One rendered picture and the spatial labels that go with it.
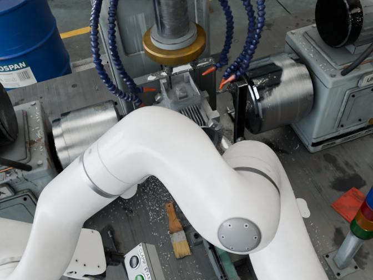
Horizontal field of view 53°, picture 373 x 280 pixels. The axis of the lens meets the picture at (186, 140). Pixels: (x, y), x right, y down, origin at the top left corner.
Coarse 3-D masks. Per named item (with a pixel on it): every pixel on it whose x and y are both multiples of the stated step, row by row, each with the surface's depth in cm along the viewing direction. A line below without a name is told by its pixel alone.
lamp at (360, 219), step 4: (360, 208) 92; (360, 212) 91; (356, 216) 94; (360, 216) 91; (356, 220) 94; (360, 220) 92; (364, 220) 91; (368, 220) 90; (360, 224) 93; (364, 224) 92; (368, 224) 91; (372, 224) 90; (364, 228) 93; (368, 228) 92; (372, 228) 91
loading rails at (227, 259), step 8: (192, 232) 123; (192, 240) 121; (200, 240) 121; (208, 248) 114; (216, 248) 109; (216, 256) 106; (224, 256) 107; (232, 256) 114; (240, 256) 114; (248, 256) 112; (216, 264) 107; (224, 264) 106; (232, 264) 105; (240, 264) 117; (248, 264) 115; (216, 272) 112; (224, 272) 103; (232, 272) 104
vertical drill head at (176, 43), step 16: (160, 0) 93; (176, 0) 93; (160, 16) 97; (176, 16) 96; (160, 32) 101; (176, 32) 100; (192, 32) 102; (144, 48) 104; (160, 48) 102; (176, 48) 101; (192, 48) 101; (176, 64) 102; (192, 64) 108
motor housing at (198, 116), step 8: (208, 104) 125; (184, 112) 119; (192, 112) 120; (200, 112) 118; (192, 120) 115; (200, 120) 116; (208, 120) 120; (208, 128) 129; (216, 128) 120; (208, 136) 129; (216, 136) 123; (216, 144) 125
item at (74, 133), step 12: (84, 108) 116; (96, 108) 114; (108, 108) 113; (60, 120) 114; (72, 120) 111; (84, 120) 111; (96, 120) 111; (108, 120) 111; (60, 132) 110; (72, 132) 109; (84, 132) 109; (96, 132) 109; (60, 144) 109; (72, 144) 108; (84, 144) 108; (60, 156) 108; (72, 156) 108
